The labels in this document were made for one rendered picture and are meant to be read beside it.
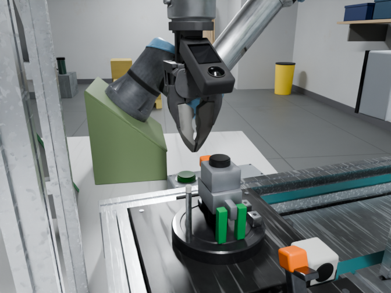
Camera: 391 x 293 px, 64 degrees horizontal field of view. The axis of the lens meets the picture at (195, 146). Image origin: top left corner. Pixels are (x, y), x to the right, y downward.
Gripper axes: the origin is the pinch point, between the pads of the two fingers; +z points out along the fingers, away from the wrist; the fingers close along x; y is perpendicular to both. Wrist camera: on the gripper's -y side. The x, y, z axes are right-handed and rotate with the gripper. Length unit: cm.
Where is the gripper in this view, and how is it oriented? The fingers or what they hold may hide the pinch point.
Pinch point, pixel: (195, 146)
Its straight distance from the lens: 54.3
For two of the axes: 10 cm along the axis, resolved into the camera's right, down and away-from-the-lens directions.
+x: -9.5, 1.1, -3.0
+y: -3.2, -3.2, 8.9
